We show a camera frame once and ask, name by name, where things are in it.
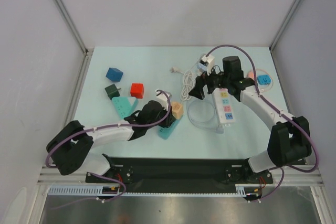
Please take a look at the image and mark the orange cube adapter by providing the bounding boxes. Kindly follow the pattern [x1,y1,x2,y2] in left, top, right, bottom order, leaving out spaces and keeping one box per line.
[171,102,184,120]

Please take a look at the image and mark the teal small adapter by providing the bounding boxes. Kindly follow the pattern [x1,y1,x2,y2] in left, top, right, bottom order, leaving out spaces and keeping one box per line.
[157,120,180,140]

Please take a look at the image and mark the round light blue socket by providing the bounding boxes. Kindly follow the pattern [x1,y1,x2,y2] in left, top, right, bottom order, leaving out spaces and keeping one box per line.
[180,63,224,134]

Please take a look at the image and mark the red cube adapter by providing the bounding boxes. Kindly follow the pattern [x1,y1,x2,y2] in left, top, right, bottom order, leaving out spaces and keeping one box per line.
[130,83,144,99]

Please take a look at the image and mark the teal triangular power strip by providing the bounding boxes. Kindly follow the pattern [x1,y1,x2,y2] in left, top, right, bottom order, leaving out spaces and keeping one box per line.
[111,97,139,119]

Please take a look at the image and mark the pink small plug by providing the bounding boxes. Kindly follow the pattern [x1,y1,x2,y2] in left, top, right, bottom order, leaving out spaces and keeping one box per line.
[247,70,255,80]

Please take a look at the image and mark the blue square adapter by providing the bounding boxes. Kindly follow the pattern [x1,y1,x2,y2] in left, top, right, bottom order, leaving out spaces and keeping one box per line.
[257,74,272,86]

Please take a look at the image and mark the dark green cube adapter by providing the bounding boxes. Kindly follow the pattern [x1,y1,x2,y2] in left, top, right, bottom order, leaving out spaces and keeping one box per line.
[104,84,121,100]

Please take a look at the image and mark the blue cube adapter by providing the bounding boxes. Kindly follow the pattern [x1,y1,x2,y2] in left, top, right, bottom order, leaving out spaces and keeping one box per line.
[106,68,123,82]

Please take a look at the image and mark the white power strip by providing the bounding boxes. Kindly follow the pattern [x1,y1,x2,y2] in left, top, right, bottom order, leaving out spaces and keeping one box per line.
[212,88,235,126]

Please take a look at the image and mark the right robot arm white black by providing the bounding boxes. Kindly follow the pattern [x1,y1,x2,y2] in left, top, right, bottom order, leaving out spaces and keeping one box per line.
[188,55,312,183]

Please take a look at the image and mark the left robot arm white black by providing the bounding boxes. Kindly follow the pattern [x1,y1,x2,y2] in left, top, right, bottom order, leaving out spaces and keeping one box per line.
[45,100,175,182]

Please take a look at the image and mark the white coiled cable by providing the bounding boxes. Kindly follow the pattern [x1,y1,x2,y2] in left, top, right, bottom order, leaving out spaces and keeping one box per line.
[169,66,198,102]

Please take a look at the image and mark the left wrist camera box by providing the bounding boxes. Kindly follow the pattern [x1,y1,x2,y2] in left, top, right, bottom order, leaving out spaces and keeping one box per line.
[155,89,172,110]

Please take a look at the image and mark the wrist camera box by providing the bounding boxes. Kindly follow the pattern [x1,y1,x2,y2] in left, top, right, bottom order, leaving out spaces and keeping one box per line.
[197,54,215,75]
[155,89,172,110]

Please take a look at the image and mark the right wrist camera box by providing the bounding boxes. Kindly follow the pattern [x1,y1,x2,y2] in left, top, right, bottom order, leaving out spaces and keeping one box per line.
[197,54,215,75]

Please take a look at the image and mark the pink thin cable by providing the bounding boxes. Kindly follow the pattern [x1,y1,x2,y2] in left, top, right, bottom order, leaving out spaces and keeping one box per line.
[251,68,276,94]

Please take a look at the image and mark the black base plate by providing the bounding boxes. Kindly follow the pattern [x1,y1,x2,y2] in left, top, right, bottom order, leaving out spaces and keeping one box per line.
[52,155,279,194]

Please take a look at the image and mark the aluminium frame rail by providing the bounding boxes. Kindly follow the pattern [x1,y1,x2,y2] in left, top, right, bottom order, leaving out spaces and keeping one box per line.
[36,0,94,57]

